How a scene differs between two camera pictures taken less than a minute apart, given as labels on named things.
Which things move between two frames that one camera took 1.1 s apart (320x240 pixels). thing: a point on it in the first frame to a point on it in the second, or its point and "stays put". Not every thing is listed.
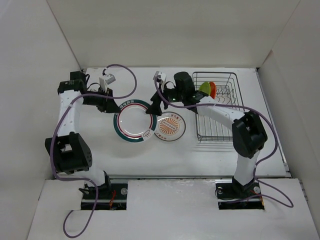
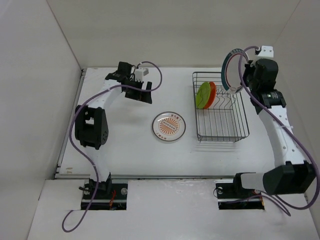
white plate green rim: (132, 124) to (230, 70)
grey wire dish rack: (228, 92) stays put
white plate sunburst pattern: (170, 126) stays put
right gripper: (155, 109) to (248, 68)
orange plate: (213, 90) stays put
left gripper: (108, 105) to (142, 96)
